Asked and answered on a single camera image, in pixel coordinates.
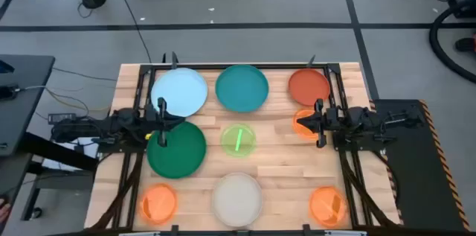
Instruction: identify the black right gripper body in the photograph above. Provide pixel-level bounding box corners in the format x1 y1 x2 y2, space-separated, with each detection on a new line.
315 98 338 148

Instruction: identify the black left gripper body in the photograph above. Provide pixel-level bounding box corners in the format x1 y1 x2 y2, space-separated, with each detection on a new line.
145 97 167 148

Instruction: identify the large dark green plate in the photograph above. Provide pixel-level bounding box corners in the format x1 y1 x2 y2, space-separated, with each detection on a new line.
146 121 208 180

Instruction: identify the small red-orange opaque plate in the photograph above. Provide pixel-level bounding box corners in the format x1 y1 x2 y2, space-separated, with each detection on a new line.
288 68 331 107

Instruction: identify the small green translucent plate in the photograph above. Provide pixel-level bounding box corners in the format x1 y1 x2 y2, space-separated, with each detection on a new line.
220 123 257 158

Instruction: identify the small orange translucent plate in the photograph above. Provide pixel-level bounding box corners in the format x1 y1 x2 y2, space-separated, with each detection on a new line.
292 108 321 141
308 185 350 229
139 182 179 226

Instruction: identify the large teal plate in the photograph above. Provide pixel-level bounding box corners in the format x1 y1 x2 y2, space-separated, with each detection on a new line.
215 64 269 113

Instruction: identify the large white plate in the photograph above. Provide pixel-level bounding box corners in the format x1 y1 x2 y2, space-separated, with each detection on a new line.
211 172 263 229

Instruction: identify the large light blue plate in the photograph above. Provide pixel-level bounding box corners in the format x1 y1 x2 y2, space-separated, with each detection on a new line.
150 67 208 118

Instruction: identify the black power adapter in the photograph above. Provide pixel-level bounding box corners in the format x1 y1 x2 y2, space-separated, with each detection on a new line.
47 112 77 125

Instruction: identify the large black hazard-striped mat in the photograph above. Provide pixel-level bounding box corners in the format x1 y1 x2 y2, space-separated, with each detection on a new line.
371 98 473 233

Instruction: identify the white paper sheet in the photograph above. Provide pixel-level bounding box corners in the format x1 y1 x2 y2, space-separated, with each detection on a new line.
40 137 100 173

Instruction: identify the black side table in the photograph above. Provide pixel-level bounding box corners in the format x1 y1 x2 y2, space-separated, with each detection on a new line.
0 54 100 226

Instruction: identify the small black device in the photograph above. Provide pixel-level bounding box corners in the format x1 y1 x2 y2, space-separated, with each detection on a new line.
0 84 20 101

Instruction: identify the person's shoe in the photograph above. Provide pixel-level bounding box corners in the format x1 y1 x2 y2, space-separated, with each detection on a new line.
455 34 476 54

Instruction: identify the person's hand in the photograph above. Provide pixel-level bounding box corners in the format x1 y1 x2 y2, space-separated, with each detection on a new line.
0 197 12 225

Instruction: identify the black aluminium table frame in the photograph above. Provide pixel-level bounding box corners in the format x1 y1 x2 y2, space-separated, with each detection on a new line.
89 63 402 236

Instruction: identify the yellow floor cable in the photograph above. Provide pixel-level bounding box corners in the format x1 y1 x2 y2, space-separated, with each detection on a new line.
44 86 112 113

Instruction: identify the thin black floor cable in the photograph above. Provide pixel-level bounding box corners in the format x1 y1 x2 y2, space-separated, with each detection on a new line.
110 0 152 63

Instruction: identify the thick black hose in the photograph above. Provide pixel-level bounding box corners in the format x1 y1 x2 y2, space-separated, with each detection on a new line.
428 4 476 85

